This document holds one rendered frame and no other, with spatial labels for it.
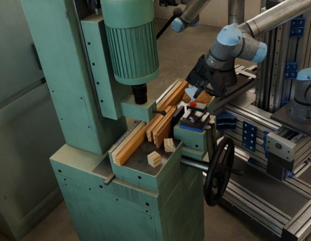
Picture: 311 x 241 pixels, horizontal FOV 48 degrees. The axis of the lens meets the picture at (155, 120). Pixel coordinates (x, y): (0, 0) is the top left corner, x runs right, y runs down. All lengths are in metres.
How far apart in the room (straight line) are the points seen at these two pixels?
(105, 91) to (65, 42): 0.24
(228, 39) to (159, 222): 0.78
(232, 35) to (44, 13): 0.67
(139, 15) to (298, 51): 0.92
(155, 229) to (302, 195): 1.01
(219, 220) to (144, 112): 1.14
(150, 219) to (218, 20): 3.76
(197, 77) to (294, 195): 1.14
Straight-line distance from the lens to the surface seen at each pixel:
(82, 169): 1.58
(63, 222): 2.49
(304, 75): 1.65
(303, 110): 1.72
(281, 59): 1.82
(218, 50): 1.26
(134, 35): 1.20
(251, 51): 1.30
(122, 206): 1.58
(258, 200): 2.17
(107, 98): 1.42
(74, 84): 1.44
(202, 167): 1.47
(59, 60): 1.43
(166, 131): 1.47
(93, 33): 1.31
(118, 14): 1.18
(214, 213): 2.36
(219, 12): 4.90
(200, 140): 1.43
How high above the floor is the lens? 1.83
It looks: 36 degrees down
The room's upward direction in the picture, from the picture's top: 7 degrees counter-clockwise
